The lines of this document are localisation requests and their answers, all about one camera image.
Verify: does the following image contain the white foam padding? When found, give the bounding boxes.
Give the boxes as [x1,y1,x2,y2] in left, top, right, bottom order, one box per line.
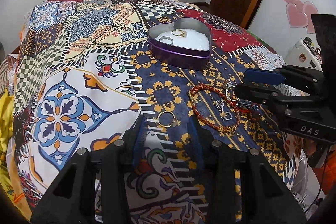
[155,28,210,51]

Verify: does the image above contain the white suitcase with stickers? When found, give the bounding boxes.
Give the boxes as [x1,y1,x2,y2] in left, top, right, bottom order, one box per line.
[285,37,322,71]

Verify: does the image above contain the red gold braided bracelet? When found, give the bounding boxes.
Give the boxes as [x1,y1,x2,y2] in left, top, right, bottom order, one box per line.
[188,82,240,137]

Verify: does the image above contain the large silver ring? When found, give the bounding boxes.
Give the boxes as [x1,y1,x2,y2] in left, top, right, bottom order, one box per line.
[224,81,240,103]

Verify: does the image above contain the colourful patchwork bedspread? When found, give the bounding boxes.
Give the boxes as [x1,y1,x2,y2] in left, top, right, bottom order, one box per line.
[7,0,302,223]

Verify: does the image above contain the yellow cloth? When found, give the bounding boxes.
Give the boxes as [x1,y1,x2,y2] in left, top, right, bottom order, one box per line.
[1,89,32,221]

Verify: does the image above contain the pink heart wall stickers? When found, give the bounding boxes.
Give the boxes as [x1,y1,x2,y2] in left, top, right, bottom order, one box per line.
[283,0,318,34]

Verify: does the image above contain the silver thin ring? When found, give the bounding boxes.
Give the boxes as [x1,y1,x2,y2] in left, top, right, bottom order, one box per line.
[158,36,174,46]

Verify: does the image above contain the purple heart-shaped tin box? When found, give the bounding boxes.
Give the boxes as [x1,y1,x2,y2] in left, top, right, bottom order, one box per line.
[147,18,213,71]

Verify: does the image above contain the red blue beaded bracelet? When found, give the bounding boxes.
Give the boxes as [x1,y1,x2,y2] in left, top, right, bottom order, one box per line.
[235,100,262,114]

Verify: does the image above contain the gold ring with stone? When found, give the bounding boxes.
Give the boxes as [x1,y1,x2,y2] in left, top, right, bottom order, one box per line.
[157,110,180,128]

